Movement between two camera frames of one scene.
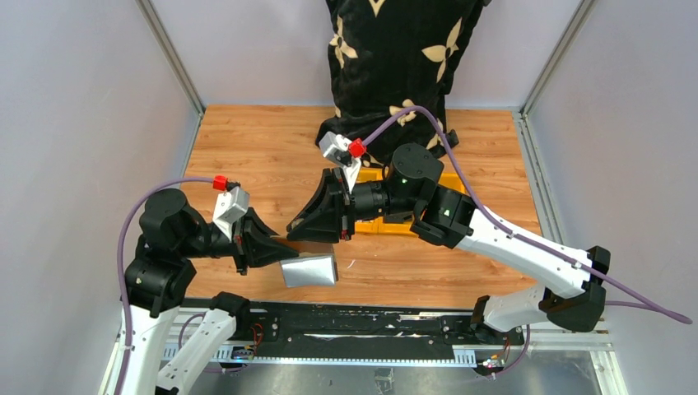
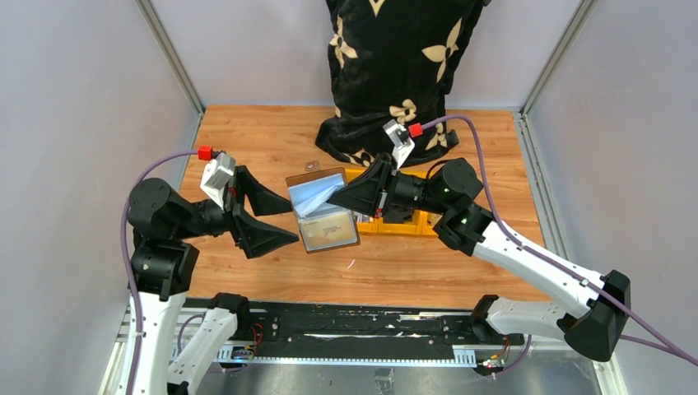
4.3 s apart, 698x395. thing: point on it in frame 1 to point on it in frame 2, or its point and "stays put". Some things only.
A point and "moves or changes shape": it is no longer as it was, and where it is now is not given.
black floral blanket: [387, 55] stays put
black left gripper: [255, 243] to [256, 234]
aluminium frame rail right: [541, 192] stays put
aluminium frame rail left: [171, 52] stays put
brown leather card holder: [314, 266] moves or changes shape
